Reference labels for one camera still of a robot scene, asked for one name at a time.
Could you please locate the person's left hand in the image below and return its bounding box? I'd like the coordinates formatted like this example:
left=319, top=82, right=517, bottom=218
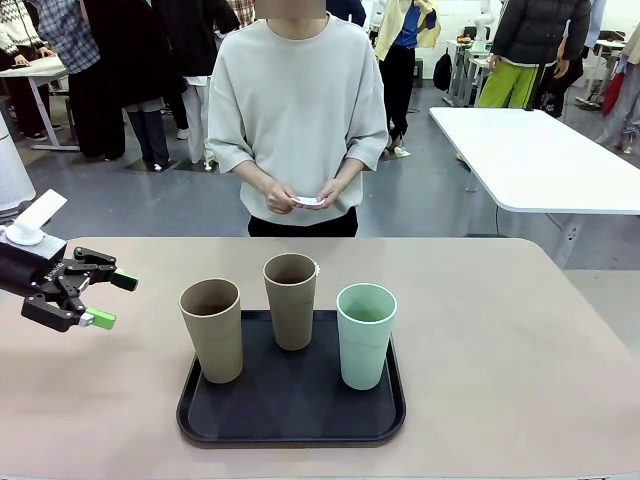
left=315, top=177, right=350, bottom=211

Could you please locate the white background workbench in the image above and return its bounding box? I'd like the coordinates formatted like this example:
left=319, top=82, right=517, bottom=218
left=446, top=38, right=496, bottom=107

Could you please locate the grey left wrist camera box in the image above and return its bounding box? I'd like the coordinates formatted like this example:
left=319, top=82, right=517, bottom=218
left=30, top=233, right=68, bottom=263

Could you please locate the black plastic tray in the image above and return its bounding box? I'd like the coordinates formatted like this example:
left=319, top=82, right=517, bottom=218
left=175, top=308, right=407, bottom=449

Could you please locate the large white table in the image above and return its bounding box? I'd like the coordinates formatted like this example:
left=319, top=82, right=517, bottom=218
left=428, top=106, right=640, bottom=271

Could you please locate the person in yellow jacket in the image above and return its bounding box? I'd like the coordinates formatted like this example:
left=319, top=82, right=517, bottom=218
left=372, top=0, right=444, bottom=154

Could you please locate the person in patterned sweater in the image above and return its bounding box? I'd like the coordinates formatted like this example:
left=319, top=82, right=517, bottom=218
left=0, top=0, right=51, bottom=142

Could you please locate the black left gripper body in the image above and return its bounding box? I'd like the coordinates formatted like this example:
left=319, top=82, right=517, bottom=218
left=0, top=238, right=76, bottom=304

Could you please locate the white background desk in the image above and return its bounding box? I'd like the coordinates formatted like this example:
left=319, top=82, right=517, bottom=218
left=0, top=53, right=81, bottom=152

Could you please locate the white cylindrical appliance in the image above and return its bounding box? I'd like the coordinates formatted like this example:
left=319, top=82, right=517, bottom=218
left=0, top=99, right=39, bottom=214

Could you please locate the person's right forearm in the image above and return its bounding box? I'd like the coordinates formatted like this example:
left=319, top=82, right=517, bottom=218
left=233, top=160, right=277, bottom=201

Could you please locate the person's left forearm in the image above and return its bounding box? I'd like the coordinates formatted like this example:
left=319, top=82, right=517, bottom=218
left=333, top=155, right=365, bottom=194

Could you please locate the person in plaid shirt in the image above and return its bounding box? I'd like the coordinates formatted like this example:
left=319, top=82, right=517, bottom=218
left=29, top=0, right=129, bottom=162

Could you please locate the tan brown tall cup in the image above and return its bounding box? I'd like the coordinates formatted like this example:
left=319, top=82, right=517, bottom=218
left=178, top=277, right=245, bottom=385
left=262, top=253, right=320, bottom=352

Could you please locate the person in black coat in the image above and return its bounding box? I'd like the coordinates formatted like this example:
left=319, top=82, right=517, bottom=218
left=82, top=0, right=189, bottom=172

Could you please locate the person in white trousers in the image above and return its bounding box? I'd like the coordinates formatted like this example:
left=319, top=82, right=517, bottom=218
left=152, top=0, right=242, bottom=172

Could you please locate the mint green tall cup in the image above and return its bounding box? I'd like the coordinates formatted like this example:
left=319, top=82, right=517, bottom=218
left=335, top=283, right=399, bottom=391

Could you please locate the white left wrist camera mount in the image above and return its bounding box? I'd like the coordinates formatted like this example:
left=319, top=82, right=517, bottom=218
left=0, top=188, right=69, bottom=247

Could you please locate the person in pale blue shirt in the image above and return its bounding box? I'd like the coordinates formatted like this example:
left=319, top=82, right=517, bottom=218
left=582, top=0, right=640, bottom=154

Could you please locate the black backpack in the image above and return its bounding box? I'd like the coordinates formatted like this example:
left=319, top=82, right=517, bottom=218
left=432, top=48, right=454, bottom=93

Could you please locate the person in dark clothes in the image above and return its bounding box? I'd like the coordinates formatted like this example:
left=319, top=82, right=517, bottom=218
left=539, top=44, right=587, bottom=119

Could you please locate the person's right hand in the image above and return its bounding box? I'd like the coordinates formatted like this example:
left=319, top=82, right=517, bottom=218
left=264, top=179, right=300, bottom=216

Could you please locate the red bag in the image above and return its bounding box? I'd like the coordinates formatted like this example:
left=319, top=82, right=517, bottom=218
left=601, top=71, right=626, bottom=119

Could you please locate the person in grey sweatshirt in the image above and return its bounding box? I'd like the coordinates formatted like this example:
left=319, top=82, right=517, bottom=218
left=205, top=0, right=390, bottom=239

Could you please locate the person in lime trousers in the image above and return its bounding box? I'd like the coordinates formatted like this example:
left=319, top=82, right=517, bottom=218
left=475, top=0, right=594, bottom=110

